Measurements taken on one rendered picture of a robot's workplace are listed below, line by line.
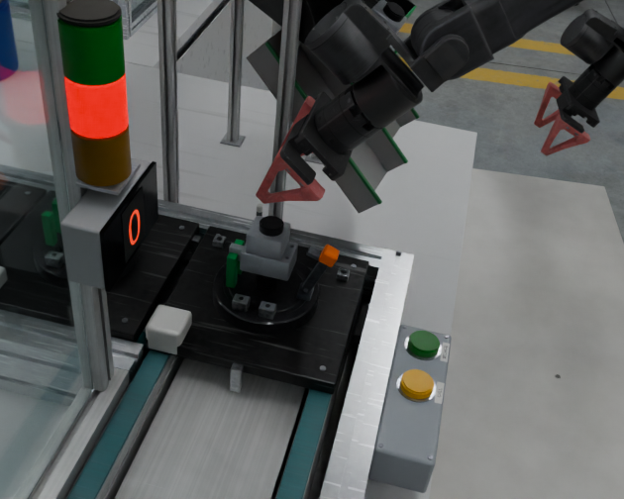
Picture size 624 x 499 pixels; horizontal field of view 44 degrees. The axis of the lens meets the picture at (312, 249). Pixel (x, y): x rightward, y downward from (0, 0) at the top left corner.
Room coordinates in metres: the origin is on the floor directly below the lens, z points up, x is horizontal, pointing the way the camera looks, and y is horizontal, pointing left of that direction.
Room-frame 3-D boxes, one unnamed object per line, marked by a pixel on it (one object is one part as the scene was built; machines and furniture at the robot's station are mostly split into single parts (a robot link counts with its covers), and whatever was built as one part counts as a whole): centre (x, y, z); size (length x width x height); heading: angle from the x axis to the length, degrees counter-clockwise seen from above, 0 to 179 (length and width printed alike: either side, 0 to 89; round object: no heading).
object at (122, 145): (0.58, 0.20, 1.28); 0.05 x 0.05 x 0.05
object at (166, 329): (0.67, 0.16, 0.97); 0.05 x 0.05 x 0.04; 81
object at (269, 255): (0.75, 0.06, 1.06); 0.08 x 0.04 x 0.07; 81
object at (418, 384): (0.63, -0.15, 0.96); 0.04 x 0.04 x 0.02
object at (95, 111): (0.58, 0.20, 1.33); 0.05 x 0.05 x 0.05
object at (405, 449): (0.63, -0.15, 0.93); 0.21 x 0.07 x 0.06; 171
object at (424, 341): (0.70, -0.16, 0.96); 0.04 x 0.04 x 0.02
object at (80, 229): (0.58, 0.20, 1.29); 0.12 x 0.05 x 0.25; 171
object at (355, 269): (0.75, 0.05, 0.96); 0.24 x 0.24 x 0.02; 81
